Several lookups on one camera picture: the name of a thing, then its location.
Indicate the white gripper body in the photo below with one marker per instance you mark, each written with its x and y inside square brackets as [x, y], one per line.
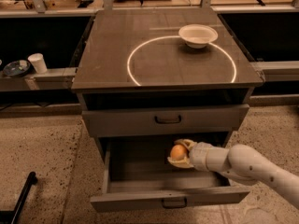
[198, 155]

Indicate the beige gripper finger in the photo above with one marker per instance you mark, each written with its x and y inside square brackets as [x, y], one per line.
[184, 163]
[188, 143]

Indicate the orange fruit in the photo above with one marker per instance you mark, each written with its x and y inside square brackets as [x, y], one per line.
[178, 152]

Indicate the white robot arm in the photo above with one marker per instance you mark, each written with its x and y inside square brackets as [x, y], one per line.
[240, 163]

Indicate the grey open middle drawer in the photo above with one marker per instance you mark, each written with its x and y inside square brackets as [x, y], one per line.
[138, 176]

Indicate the grey upper drawer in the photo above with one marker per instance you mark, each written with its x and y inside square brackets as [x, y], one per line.
[156, 121]

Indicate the grey drawer cabinet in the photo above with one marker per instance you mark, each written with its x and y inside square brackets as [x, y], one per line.
[134, 58]

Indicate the white paper bowl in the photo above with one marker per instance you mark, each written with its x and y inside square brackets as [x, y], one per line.
[197, 36]

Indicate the white paper cup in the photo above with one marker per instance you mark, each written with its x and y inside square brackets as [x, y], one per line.
[37, 61]

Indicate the black metal bar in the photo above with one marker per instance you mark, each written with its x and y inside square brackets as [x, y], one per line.
[12, 216]

